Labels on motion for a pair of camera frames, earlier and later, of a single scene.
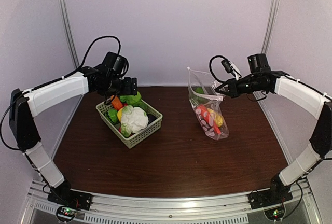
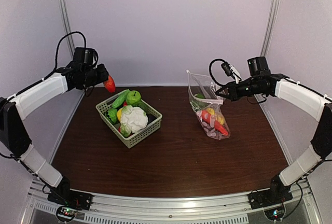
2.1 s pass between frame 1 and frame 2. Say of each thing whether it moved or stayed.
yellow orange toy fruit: stayed
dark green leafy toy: moved
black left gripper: moved
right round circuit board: stayed
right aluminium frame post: stayed
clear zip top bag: stayed
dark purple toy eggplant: stayed
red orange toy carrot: moved
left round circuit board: stayed
